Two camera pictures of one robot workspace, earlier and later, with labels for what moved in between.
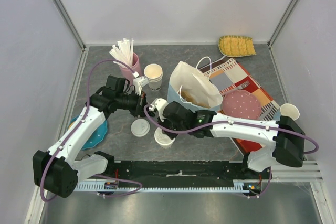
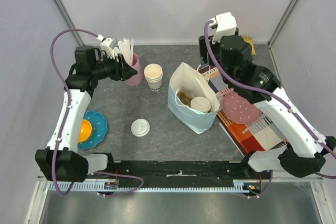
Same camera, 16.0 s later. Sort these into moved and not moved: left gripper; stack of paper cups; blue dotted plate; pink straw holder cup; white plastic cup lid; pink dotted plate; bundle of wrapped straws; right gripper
Moved: left gripper; right gripper
Not moved: stack of paper cups; bundle of wrapped straws; white plastic cup lid; blue dotted plate; pink straw holder cup; pink dotted plate
